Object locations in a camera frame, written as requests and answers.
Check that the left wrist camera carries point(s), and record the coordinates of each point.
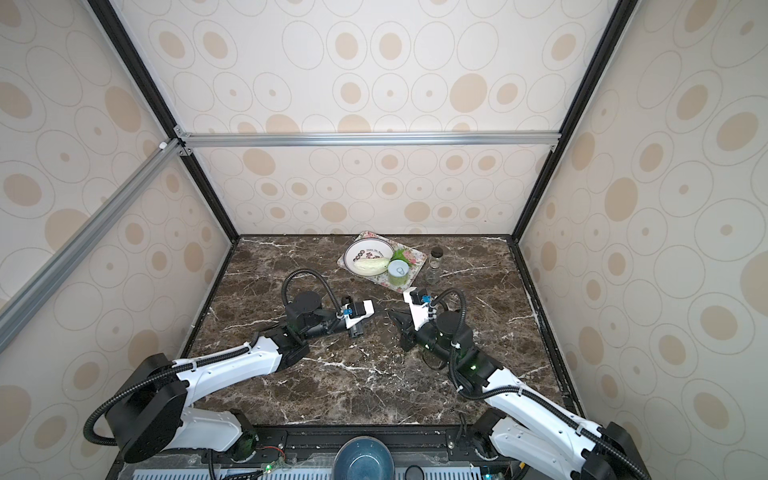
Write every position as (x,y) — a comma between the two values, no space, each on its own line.
(355,312)

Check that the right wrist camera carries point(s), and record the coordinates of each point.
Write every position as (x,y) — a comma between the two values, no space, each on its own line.
(419,302)

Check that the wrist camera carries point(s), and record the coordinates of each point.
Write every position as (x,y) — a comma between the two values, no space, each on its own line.
(355,312)
(419,302)

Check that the diagonal aluminium rail left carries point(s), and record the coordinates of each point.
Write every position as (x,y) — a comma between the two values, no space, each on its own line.
(37,291)

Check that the pale cabbage piece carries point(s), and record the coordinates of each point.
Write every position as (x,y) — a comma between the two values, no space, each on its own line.
(370,266)

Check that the green leaf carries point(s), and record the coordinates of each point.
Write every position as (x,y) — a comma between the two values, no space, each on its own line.
(400,255)

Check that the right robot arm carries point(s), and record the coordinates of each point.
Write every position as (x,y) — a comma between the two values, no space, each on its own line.
(531,428)

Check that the blue bowl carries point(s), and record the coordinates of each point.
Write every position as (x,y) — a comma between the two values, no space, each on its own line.
(363,458)

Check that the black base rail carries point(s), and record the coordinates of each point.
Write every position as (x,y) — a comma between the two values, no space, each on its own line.
(419,452)

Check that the white plate with rim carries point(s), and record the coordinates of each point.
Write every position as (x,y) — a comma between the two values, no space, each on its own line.
(366,248)

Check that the herb jar black lid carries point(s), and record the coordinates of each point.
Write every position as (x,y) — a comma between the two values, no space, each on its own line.
(436,258)

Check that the floral rectangular tray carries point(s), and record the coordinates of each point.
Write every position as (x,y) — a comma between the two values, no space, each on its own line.
(418,258)

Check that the horizontal aluminium rail back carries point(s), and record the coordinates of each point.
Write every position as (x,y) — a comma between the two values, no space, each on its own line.
(369,139)

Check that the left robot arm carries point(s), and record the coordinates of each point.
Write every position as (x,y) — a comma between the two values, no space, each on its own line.
(154,410)

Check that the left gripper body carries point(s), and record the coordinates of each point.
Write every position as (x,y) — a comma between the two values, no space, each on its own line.
(333,325)

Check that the empty glass shaker silver lid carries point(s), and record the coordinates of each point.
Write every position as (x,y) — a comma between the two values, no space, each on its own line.
(433,276)

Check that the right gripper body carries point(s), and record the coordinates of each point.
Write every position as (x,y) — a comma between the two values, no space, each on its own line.
(426,341)

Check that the green tin can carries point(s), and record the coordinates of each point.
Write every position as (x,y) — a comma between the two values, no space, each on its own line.
(398,272)

